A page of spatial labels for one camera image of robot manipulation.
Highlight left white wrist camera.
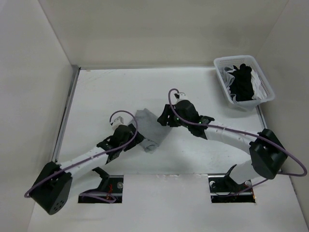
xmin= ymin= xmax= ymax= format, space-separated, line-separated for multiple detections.
xmin=111 ymin=116 xmax=124 ymax=130

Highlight grey tank top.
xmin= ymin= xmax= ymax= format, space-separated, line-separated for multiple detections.
xmin=135 ymin=108 xmax=172 ymax=154

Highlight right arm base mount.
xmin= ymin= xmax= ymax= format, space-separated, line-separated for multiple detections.
xmin=209 ymin=165 xmax=255 ymax=203

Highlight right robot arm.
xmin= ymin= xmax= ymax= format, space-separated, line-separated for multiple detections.
xmin=157 ymin=100 xmax=287 ymax=191

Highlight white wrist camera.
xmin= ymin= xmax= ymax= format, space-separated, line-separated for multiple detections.
xmin=174 ymin=92 xmax=188 ymax=102
xmin=111 ymin=116 xmax=124 ymax=130

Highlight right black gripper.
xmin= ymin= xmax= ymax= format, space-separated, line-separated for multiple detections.
xmin=157 ymin=104 xmax=190 ymax=129

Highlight white plastic basket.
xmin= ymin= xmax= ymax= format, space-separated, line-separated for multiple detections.
xmin=213 ymin=55 xmax=275 ymax=111

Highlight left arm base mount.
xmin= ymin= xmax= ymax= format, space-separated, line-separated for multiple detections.
xmin=78 ymin=167 xmax=124 ymax=203

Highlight metal table edge rail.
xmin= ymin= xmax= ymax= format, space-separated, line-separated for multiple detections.
xmin=51 ymin=65 xmax=81 ymax=162

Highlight white tank top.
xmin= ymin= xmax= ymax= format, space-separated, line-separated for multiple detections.
xmin=251 ymin=70 xmax=267 ymax=100

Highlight light grey garment in basket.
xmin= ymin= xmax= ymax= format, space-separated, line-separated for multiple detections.
xmin=223 ymin=66 xmax=236 ymax=90

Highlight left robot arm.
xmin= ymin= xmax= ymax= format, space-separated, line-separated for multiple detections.
xmin=25 ymin=124 xmax=144 ymax=215

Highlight black tank top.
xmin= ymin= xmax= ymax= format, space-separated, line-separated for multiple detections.
xmin=230 ymin=64 xmax=254 ymax=102

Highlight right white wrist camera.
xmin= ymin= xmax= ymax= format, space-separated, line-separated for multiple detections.
xmin=174 ymin=92 xmax=188 ymax=102

